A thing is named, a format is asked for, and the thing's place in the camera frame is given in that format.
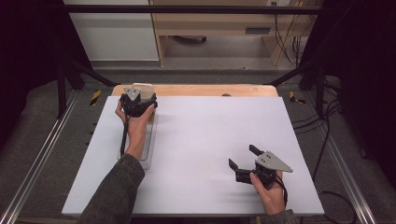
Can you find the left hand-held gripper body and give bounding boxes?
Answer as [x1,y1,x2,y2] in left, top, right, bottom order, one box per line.
[120,87,158,119]

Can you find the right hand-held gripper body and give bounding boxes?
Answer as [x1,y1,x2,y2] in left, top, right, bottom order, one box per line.
[235,150,294,189]

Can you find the clear plastic packaging box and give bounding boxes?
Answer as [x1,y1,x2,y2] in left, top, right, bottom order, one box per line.
[116,113,159,171]

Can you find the person's left hand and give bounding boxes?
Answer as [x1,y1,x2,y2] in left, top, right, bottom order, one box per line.
[115,99,156,161]

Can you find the person's right hand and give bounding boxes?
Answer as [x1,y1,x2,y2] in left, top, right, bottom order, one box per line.
[249,171,289,217]

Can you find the white table board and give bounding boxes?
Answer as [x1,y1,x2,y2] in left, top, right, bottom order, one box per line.
[61,95,325,217]

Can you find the wooden table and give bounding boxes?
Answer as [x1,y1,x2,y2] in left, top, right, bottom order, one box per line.
[111,83,279,97]

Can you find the black metal stand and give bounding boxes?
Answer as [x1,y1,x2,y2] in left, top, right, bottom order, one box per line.
[263,60,328,119]
[55,58,120,119]

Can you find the white cabinet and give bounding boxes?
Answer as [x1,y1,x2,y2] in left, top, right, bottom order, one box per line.
[63,0,161,62]

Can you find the light wooden desk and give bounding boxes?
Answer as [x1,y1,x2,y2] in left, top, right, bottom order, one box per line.
[148,0,316,67]

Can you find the black curtain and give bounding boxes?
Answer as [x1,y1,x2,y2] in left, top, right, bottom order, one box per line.
[0,0,92,152]
[298,0,396,188]

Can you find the black right wrist strap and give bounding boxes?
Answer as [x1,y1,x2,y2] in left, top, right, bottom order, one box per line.
[274,176,289,208]

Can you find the black wrist strap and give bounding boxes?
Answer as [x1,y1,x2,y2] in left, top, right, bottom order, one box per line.
[120,115,130,157]
[274,176,289,208]

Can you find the black left wrist strap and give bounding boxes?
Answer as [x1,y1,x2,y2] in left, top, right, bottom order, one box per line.
[120,115,130,157]

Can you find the black floor cable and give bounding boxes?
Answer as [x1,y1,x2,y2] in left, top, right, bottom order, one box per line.
[292,77,360,224]

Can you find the aluminium rail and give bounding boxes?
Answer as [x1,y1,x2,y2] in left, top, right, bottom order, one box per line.
[0,91,79,224]
[303,91,378,224]

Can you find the black horizontal frame bar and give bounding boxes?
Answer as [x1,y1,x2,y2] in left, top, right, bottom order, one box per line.
[62,4,325,15]

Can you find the bundle of hanging cables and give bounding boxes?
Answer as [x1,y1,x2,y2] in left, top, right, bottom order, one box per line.
[271,1,314,67]

